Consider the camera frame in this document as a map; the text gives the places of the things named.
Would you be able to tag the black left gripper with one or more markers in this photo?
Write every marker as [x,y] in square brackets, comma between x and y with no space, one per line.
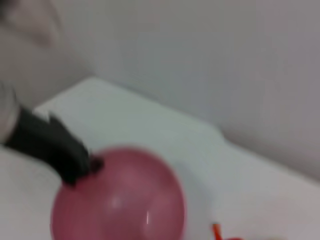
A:
[50,145]

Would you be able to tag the pink plastic bowl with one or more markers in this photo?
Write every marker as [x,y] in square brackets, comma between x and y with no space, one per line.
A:
[120,200]

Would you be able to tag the orange toy fruit with stem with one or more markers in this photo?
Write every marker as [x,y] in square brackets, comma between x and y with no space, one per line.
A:
[218,231]

